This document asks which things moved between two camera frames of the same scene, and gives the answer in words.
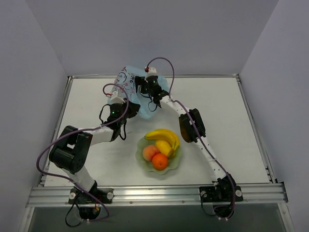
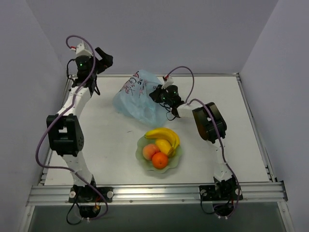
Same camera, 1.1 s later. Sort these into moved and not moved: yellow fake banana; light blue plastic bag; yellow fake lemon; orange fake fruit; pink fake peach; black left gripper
Moved: light blue plastic bag; black left gripper
Not moved: pink fake peach; yellow fake banana; orange fake fruit; yellow fake lemon
